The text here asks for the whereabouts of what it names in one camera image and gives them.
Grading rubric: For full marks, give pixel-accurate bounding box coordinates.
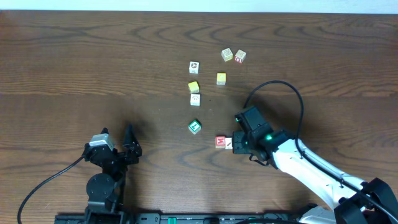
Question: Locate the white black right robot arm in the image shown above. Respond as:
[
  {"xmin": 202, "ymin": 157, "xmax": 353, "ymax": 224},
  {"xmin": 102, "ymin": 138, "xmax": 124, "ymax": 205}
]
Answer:
[{"xmin": 232, "ymin": 107, "xmax": 397, "ymax": 223}]

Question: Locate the wooden block yellow trim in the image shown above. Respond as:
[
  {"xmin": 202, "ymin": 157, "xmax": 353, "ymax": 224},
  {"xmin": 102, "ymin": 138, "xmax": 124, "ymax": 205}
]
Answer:
[{"xmin": 221, "ymin": 48, "xmax": 234, "ymax": 62}]

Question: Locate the yellow letter G block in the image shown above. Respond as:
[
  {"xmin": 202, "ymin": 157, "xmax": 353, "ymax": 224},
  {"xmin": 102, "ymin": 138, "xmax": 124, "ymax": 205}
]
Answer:
[{"xmin": 216, "ymin": 73, "xmax": 226, "ymax": 85}]

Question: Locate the white block cane picture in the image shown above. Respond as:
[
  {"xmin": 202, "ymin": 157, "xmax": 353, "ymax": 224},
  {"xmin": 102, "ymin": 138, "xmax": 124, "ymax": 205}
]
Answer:
[{"xmin": 224, "ymin": 138, "xmax": 233, "ymax": 150}]

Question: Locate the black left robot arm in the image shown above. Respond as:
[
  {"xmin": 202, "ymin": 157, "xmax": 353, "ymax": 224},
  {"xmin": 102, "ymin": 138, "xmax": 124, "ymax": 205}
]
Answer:
[{"xmin": 82, "ymin": 124, "xmax": 142, "ymax": 224}]

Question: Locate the yellow letter W block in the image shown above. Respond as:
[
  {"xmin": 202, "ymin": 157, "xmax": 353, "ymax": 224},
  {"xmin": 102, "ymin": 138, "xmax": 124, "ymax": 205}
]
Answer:
[{"xmin": 188, "ymin": 81, "xmax": 200, "ymax": 94}]

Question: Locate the white block soccer ball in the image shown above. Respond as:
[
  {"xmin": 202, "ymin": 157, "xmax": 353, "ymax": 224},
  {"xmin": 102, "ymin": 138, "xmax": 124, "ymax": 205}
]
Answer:
[{"xmin": 189, "ymin": 62, "xmax": 200, "ymax": 74}]

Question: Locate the white block airplane picture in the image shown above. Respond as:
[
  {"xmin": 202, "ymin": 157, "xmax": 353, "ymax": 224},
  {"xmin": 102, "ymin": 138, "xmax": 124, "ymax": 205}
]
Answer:
[{"xmin": 190, "ymin": 94, "xmax": 201, "ymax": 106}]

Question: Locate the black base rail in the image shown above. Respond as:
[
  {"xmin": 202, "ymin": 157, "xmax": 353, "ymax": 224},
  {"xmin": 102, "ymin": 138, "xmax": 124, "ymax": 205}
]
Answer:
[{"xmin": 54, "ymin": 213, "xmax": 298, "ymax": 224}]

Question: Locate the wooden block red letter side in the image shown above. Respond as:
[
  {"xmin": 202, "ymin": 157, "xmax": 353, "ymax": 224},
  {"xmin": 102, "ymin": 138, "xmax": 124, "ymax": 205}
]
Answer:
[{"xmin": 234, "ymin": 49, "xmax": 247, "ymax": 63}]

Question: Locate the red letter M block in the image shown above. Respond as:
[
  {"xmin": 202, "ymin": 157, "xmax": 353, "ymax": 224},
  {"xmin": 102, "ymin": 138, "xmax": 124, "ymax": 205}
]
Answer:
[{"xmin": 215, "ymin": 136, "xmax": 226, "ymax": 149}]

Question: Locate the green letter L block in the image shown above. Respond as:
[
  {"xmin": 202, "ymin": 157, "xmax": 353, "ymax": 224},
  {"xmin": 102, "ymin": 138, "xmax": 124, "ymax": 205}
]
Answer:
[{"xmin": 188, "ymin": 119, "xmax": 201, "ymax": 134}]

